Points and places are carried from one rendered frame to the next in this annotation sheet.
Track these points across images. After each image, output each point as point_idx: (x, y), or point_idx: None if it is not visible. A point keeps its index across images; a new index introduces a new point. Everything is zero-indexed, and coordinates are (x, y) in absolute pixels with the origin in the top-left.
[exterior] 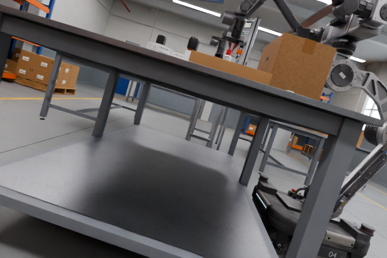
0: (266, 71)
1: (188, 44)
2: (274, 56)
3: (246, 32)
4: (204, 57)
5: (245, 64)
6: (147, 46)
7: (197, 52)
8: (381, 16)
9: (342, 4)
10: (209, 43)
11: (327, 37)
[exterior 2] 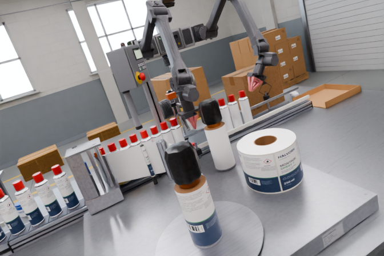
0: (272, 90)
1: (220, 114)
2: (278, 79)
3: (143, 66)
4: (353, 86)
5: (266, 94)
6: (298, 148)
7: (357, 85)
8: None
9: (216, 32)
10: (198, 99)
11: (158, 51)
